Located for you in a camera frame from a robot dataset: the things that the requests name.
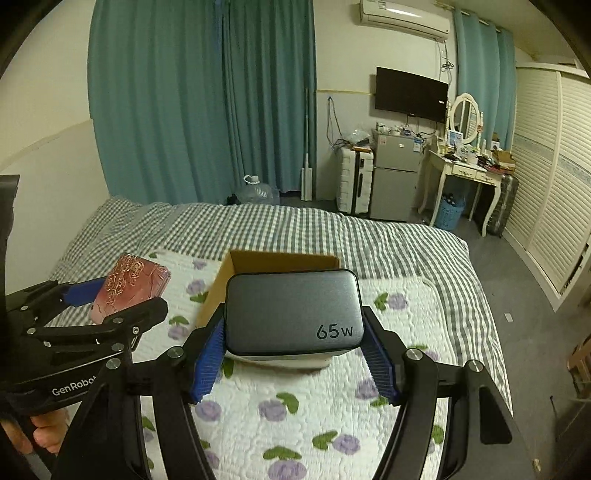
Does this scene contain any white floral quilt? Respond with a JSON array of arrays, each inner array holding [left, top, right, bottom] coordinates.
[[129, 251, 467, 480]]

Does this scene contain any grey power adapter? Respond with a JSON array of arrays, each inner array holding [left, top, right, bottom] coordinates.
[[224, 270, 363, 358]]

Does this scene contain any teal curtain panel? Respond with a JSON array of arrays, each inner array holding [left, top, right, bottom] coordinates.
[[452, 7, 517, 153], [88, 0, 229, 204], [222, 0, 318, 201]]

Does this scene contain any white flat mop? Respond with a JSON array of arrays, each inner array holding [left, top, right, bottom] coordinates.
[[300, 88, 315, 201]]

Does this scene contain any red patterned small box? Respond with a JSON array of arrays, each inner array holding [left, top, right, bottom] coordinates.
[[90, 252, 172, 324]]

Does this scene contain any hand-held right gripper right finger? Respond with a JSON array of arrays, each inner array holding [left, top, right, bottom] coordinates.
[[360, 307, 539, 480]]

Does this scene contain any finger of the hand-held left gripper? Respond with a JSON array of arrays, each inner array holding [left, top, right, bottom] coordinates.
[[4, 277, 109, 324], [28, 295, 169, 352]]

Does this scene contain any grey suitcase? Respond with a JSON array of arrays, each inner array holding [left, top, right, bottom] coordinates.
[[485, 173, 519, 236]]

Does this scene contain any blue plastic basket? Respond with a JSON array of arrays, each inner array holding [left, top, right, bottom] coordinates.
[[436, 196, 465, 230]]

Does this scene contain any person's left hand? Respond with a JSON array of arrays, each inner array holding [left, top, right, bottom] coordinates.
[[0, 410, 70, 455]]

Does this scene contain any silver fridge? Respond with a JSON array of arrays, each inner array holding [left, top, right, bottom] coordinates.
[[369, 134, 423, 222]]

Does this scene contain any dark wall cable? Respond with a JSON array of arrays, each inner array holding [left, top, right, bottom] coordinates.
[[327, 96, 343, 154]]

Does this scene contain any white oval mirror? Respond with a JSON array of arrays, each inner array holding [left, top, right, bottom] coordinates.
[[447, 93, 483, 144]]

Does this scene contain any white air conditioner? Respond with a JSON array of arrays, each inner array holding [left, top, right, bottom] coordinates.
[[359, 0, 451, 42]]

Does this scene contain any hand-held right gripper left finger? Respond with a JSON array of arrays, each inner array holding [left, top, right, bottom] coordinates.
[[51, 305, 232, 480]]

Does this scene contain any white dressing table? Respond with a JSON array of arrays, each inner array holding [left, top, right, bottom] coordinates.
[[418, 145, 509, 236]]

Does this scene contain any black wall television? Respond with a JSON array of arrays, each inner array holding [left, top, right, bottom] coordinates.
[[375, 67, 450, 124]]

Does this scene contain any clear water jug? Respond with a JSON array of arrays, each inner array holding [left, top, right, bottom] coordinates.
[[233, 174, 280, 205]]

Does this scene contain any cardboard box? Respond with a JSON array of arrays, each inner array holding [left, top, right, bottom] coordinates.
[[193, 249, 340, 372]]

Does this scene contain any white suitcase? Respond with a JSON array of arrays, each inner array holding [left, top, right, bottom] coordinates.
[[336, 148, 375, 215]]

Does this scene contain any white louvred wardrobe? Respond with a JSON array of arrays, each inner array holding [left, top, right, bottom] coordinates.
[[501, 62, 591, 310]]

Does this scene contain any wooden stool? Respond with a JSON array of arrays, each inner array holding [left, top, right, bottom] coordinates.
[[566, 342, 591, 393]]

